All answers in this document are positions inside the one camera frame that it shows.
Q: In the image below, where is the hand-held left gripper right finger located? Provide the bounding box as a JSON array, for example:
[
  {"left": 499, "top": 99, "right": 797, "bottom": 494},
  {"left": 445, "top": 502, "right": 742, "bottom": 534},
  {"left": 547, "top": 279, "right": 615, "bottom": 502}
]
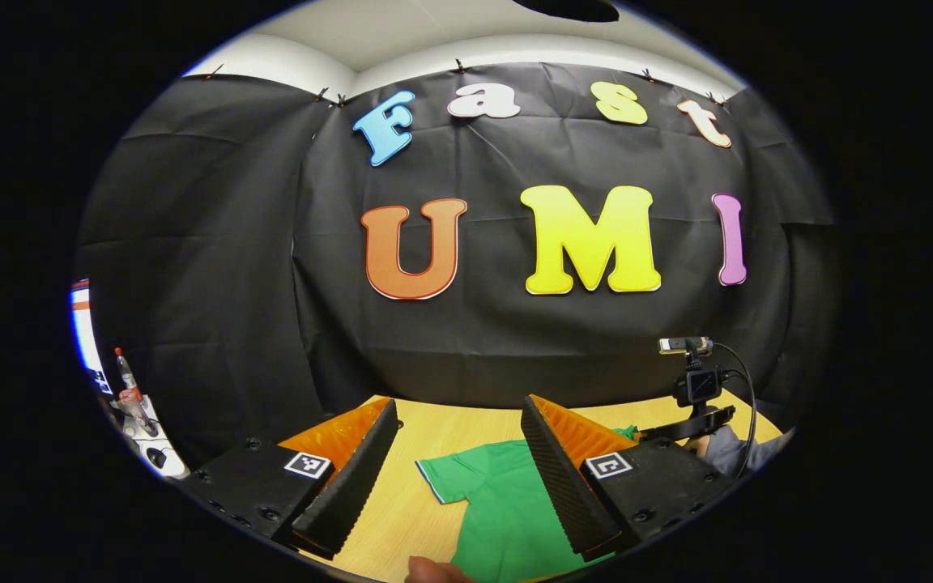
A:
[{"left": 521, "top": 394, "right": 735, "bottom": 562}]

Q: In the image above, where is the bottle with red cap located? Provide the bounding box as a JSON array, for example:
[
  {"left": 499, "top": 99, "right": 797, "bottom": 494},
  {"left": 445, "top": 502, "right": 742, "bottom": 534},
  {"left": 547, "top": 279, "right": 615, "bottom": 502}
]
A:
[{"left": 113, "top": 347, "right": 142, "bottom": 406}]

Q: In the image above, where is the green T-shirt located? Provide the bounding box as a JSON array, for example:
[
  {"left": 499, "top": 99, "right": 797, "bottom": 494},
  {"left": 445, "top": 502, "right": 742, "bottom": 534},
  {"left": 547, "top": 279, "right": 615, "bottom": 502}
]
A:
[{"left": 416, "top": 424, "right": 639, "bottom": 583}]

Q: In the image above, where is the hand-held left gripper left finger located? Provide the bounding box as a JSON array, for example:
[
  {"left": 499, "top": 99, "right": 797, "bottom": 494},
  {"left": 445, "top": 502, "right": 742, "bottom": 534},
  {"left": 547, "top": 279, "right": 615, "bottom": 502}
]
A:
[{"left": 183, "top": 397, "right": 400, "bottom": 560}]

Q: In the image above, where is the black backdrop cloth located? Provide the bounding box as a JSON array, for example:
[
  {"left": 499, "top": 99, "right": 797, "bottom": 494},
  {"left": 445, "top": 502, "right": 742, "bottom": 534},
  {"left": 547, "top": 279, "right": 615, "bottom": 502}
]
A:
[{"left": 74, "top": 61, "right": 840, "bottom": 470}]

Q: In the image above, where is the white side table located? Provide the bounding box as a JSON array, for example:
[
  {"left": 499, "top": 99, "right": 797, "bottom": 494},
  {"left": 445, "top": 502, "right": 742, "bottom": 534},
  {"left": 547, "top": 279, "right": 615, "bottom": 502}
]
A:
[{"left": 106, "top": 393, "right": 190, "bottom": 480}]

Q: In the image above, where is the black cable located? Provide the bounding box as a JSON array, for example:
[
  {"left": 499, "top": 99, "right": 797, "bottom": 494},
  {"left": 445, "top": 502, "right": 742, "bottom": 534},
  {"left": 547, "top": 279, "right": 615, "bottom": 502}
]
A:
[{"left": 712, "top": 343, "right": 759, "bottom": 479}]

